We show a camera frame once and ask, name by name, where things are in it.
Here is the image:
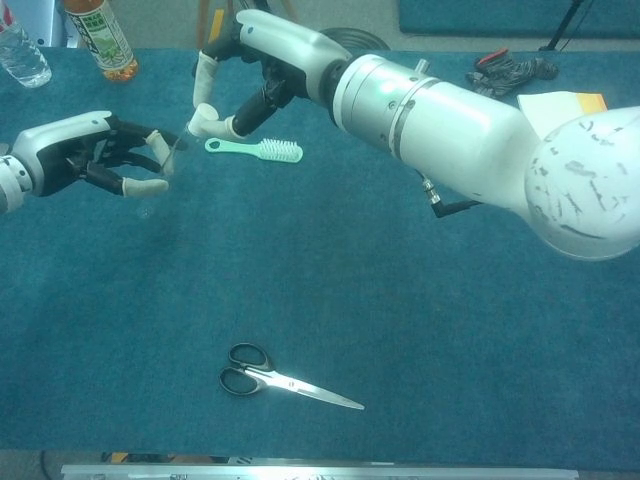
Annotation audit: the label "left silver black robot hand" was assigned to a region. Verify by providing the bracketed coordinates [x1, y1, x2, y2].
[8, 110, 189, 199]

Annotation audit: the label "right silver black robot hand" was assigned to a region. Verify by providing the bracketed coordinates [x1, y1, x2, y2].
[191, 8, 354, 139]

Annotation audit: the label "white rubber stopper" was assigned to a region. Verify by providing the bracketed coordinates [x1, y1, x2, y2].
[188, 102, 221, 138]

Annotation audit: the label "clear glass test tube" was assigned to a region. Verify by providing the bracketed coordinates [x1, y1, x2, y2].
[140, 123, 193, 219]

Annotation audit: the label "clear plastic water bottle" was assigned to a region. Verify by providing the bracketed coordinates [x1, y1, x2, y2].
[0, 0, 54, 90]

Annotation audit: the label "amber tea bottle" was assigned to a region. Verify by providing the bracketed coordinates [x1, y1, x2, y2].
[63, 0, 141, 85]

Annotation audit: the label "mint green scrub brush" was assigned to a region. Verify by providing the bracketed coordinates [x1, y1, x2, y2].
[203, 136, 305, 165]

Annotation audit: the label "grey metal case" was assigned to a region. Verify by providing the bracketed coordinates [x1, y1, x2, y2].
[34, 0, 82, 50]

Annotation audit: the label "teal covered background table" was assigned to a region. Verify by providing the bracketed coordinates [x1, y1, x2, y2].
[396, 0, 640, 38]

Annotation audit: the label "grey knitted work glove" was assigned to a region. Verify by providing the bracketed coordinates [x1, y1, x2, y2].
[464, 47, 561, 99]

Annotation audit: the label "teal felt table mat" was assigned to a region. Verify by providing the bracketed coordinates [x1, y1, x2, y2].
[0, 46, 640, 472]

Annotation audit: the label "white booklet with orange edge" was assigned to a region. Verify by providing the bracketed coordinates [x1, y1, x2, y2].
[515, 90, 611, 147]

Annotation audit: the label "black tripod leg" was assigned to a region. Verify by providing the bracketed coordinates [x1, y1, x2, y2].
[538, 0, 589, 53]

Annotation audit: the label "coiled black hose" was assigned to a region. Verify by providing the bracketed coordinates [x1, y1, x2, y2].
[318, 26, 393, 52]

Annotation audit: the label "black angled cable connector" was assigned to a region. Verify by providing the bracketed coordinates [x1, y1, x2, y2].
[421, 176, 484, 219]

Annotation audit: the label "black handled scissors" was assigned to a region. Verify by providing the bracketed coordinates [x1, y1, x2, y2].
[217, 341, 367, 413]

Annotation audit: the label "aluminium profile rail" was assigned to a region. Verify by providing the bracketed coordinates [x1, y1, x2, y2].
[60, 463, 581, 480]

